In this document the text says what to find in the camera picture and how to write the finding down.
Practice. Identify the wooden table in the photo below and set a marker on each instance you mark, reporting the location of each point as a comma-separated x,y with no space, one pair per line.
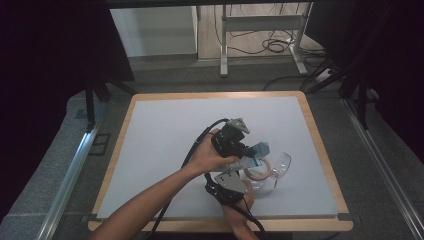
216,94

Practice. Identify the white panel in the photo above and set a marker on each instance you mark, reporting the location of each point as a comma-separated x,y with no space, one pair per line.
153,31

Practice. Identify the aluminium floor rail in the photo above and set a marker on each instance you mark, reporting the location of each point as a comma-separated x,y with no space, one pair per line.
383,166
71,176

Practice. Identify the glass jar with hinged lid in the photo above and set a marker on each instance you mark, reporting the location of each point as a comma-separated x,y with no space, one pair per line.
266,188

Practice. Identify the person's right hand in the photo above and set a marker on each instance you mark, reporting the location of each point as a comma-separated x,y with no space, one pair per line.
238,213

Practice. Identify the dark curtain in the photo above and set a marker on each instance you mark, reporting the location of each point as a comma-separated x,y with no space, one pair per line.
396,66
43,66

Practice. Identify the black metal stand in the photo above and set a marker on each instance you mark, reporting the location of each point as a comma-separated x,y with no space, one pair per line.
361,103
90,106

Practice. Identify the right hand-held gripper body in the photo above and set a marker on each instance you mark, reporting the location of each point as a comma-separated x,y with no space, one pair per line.
226,186

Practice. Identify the white metal desk frame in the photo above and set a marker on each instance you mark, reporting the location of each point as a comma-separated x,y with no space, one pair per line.
263,23

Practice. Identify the person's left hand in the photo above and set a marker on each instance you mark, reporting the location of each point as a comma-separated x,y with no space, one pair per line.
205,158

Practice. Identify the white table mat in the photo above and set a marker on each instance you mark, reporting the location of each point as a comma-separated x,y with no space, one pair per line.
160,126

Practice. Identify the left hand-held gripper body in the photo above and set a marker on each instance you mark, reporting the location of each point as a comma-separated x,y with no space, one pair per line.
230,141

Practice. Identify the white and blue bag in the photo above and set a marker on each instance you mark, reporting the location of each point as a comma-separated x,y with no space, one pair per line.
261,148

